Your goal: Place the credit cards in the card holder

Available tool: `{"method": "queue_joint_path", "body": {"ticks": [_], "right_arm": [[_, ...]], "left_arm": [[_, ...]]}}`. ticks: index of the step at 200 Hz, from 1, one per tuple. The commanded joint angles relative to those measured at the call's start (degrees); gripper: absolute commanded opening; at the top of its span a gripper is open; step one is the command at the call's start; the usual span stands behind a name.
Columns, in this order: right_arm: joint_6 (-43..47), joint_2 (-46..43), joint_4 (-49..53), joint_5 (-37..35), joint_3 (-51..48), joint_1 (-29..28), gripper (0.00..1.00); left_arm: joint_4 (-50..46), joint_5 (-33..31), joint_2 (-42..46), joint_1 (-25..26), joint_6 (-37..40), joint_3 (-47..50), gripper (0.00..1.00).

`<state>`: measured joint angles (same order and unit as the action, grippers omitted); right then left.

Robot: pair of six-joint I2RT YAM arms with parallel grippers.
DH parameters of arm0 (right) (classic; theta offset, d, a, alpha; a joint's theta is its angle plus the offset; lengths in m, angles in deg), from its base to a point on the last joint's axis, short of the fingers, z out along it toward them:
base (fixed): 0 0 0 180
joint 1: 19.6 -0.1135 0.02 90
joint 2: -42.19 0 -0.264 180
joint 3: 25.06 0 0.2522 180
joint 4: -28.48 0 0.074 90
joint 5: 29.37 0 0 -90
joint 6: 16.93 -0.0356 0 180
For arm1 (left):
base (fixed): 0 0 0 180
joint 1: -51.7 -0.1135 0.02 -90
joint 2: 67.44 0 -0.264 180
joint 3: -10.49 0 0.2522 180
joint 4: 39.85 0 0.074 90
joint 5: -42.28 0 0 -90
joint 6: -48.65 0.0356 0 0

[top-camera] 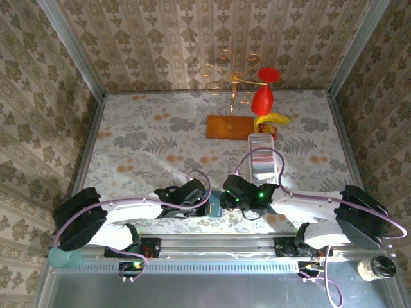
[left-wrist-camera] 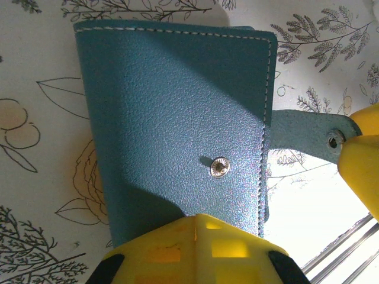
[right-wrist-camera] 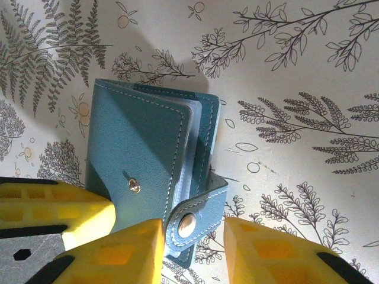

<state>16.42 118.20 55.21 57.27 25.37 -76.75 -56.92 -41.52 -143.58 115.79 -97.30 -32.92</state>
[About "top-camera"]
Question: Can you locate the white plastic card tray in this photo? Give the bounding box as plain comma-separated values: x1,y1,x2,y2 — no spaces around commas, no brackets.
247,133,279,182

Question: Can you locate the yellow banana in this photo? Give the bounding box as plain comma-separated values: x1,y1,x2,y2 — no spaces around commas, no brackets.
253,112,292,135

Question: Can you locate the aluminium mounting rail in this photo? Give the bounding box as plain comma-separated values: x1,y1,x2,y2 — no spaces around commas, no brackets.
48,233,394,261

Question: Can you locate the blue leather card holder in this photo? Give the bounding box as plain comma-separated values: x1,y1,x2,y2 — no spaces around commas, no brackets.
207,191,225,218

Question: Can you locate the aluminium frame post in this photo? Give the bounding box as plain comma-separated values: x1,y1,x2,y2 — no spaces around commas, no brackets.
326,0,392,97
35,0,107,101

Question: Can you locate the floral tablecloth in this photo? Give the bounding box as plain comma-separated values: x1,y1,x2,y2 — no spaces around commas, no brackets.
72,90,370,235

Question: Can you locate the slotted grey cable duct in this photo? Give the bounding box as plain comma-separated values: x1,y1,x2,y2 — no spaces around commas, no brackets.
51,258,365,274

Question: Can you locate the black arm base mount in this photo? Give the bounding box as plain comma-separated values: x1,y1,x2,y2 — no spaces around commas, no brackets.
274,237,334,257
104,237,161,259

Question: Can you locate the aluminium table side rail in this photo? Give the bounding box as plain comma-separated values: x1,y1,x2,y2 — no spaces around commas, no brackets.
326,92,367,193
66,94,107,206

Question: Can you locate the red goblet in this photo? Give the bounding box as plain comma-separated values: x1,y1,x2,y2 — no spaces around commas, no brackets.
250,66,281,117

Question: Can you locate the teal plastic cup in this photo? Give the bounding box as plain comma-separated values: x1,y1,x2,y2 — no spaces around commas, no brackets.
48,246,83,270

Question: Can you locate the grey metal shelf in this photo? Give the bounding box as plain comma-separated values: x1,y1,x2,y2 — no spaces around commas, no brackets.
35,271,404,308

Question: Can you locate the glass jar black lid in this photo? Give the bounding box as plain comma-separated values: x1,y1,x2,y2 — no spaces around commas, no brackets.
358,255,396,282

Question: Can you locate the gold wire stand wooden base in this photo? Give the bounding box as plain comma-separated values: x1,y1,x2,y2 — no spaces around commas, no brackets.
198,49,261,141

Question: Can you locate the small circuit board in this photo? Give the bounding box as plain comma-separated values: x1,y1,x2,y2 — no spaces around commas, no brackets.
297,261,324,283
118,261,145,284

